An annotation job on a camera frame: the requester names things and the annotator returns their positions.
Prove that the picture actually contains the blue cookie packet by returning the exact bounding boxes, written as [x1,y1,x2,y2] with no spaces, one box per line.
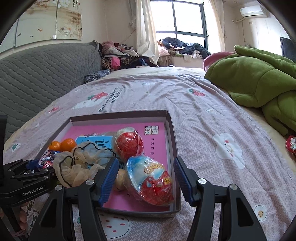
[38,150,60,169]

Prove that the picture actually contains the beige mesh drawstring bag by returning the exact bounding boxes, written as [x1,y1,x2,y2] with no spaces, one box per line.
[53,142,116,188]

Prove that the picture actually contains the orange tangerine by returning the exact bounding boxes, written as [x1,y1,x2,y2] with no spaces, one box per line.
[48,141,61,152]
[60,138,77,152]

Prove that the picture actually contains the brown walnut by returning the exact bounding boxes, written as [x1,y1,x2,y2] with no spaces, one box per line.
[114,169,128,191]

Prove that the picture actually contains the person's left hand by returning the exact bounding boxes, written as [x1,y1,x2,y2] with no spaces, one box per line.
[15,207,28,230]

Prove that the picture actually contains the pink strawberry bed sheet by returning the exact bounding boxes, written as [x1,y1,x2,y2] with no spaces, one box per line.
[4,68,295,240]

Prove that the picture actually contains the grey quilted headboard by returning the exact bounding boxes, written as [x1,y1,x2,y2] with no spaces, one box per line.
[1,41,102,139]

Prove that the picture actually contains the red candy wrapper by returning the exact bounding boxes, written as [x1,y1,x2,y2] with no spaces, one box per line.
[285,136,296,156]

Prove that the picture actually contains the shallow cardboard box tray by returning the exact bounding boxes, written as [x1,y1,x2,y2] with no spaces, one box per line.
[37,110,182,217]

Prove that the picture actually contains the pile of clothes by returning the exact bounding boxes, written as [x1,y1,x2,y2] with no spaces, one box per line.
[99,41,158,71]

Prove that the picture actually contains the green fleece blanket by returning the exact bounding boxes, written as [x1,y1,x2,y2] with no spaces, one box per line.
[205,45,295,136]

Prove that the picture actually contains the white curtain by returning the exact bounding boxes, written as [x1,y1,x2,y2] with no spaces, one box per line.
[135,0,159,64]

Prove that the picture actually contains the pink pillow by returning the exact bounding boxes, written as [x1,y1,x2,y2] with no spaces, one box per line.
[203,51,234,71]

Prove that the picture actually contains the clothes on window sill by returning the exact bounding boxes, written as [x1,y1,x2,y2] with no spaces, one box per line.
[157,37,211,61]

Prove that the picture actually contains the white air conditioner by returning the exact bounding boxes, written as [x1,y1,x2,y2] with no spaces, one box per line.
[240,5,267,18]

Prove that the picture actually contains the wall painting with flowers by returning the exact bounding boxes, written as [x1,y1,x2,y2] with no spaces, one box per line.
[1,0,82,52]

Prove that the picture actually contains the window with dark frame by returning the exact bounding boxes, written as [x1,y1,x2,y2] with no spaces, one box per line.
[150,1,208,48]

